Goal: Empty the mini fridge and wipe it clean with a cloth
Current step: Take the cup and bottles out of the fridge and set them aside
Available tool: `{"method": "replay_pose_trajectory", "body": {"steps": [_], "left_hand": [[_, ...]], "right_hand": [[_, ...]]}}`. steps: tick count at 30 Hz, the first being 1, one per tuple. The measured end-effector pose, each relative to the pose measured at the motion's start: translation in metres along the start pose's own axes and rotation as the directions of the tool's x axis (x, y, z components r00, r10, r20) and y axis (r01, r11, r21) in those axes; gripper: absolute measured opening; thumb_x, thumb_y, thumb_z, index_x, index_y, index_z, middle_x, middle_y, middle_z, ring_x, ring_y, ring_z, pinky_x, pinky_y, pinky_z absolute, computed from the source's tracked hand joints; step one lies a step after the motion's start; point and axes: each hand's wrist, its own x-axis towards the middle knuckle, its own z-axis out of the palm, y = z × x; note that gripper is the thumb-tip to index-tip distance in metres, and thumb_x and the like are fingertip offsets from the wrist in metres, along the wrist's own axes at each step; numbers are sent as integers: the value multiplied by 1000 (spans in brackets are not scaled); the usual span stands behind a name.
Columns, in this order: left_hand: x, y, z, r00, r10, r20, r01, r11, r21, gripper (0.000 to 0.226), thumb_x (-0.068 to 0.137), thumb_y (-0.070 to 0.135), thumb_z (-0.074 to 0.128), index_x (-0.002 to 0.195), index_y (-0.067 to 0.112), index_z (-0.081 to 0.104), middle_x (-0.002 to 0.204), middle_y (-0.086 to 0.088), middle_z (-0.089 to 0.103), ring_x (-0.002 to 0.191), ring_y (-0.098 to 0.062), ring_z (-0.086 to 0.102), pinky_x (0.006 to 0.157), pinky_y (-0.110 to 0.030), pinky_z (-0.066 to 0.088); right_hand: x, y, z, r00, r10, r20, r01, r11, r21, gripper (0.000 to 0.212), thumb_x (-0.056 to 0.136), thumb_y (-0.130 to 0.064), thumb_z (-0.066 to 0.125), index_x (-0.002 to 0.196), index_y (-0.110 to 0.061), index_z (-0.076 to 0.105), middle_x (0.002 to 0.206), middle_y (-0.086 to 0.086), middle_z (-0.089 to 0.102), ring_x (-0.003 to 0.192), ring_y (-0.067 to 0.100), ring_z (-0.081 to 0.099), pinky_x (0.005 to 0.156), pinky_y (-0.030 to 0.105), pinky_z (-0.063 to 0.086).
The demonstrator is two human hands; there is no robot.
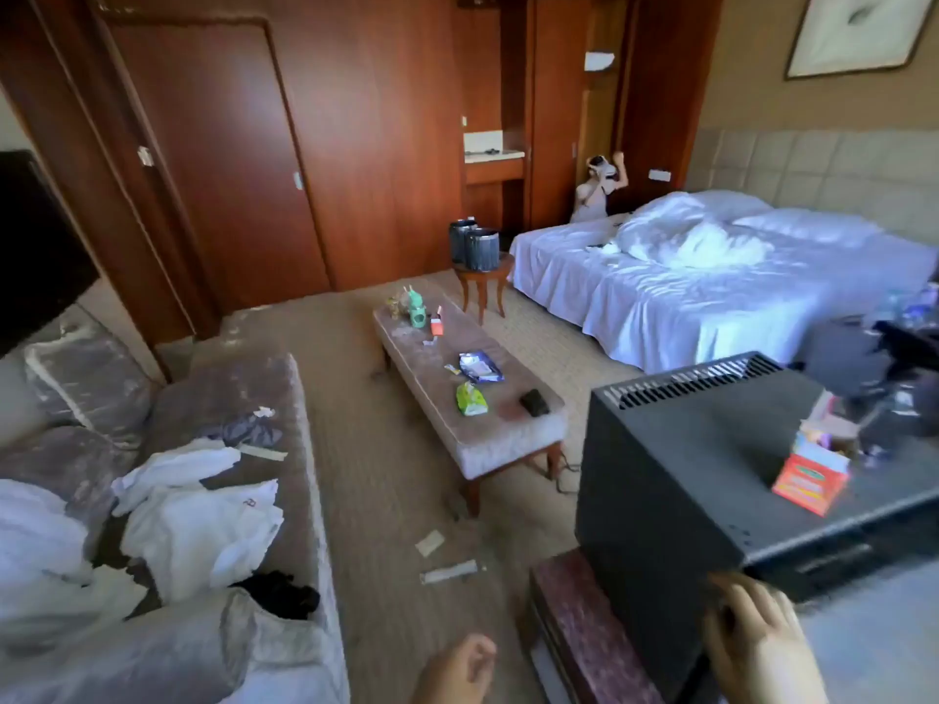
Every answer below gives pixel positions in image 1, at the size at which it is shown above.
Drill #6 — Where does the person's right hand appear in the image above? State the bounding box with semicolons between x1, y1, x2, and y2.
701;571;830;704

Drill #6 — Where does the person's left hand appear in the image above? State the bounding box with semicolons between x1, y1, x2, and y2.
411;633;501;704

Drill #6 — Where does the grey mini fridge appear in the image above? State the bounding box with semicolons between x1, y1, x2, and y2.
575;351;939;701

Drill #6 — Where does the dark glass spray bottle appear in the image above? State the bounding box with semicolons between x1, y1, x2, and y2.
855;322;939;466

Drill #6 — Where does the long paper strip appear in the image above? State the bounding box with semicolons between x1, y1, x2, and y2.
420;558;483;585

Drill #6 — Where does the dark red wooden stand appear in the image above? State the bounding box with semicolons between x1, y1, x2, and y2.
528;550;665;704

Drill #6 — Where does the orange cardboard chalk box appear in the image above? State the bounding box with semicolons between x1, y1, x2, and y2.
773;424;853;517

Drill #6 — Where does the black garment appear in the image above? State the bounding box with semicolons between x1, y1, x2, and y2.
235;568;322;622

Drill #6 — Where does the grey upholstered bench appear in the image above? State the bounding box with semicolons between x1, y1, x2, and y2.
373;292;568;517

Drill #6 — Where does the green packet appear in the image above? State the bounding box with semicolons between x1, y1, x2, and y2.
455;380;490;418

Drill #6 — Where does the large white garment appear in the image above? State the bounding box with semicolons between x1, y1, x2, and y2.
121;480;284;602

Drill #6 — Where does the dark cabinet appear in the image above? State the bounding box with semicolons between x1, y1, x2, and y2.
799;318;882;397

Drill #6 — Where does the blue packet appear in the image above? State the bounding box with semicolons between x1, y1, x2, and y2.
458;350;505;385

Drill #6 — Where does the grey garment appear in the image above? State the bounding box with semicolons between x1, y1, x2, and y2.
198;413;284;449

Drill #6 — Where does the small white garment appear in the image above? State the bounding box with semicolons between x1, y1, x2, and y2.
114;439;241;514

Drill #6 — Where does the white bed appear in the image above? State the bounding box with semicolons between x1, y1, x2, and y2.
509;190;939;375

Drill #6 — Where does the grey velvet sofa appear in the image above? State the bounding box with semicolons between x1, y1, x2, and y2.
0;307;351;704

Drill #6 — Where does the small wooden stool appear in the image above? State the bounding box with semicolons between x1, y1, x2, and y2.
452;259;515;324

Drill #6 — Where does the black ribbed bin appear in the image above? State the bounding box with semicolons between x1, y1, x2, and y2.
467;227;504;273
449;216;478;270

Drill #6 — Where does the white bed pillow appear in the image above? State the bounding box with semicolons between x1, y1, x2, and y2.
734;207;885;247

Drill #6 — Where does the grey velvet cushion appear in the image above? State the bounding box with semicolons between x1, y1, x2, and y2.
22;322;156;441

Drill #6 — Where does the beige padded headboard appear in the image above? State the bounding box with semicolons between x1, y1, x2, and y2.
690;127;939;243

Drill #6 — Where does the black television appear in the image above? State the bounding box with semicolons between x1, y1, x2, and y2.
0;151;102;358

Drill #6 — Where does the black power cable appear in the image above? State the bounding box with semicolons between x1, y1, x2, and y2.
555;450;584;496

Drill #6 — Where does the framed wall picture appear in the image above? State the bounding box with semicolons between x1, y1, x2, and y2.
784;0;939;79

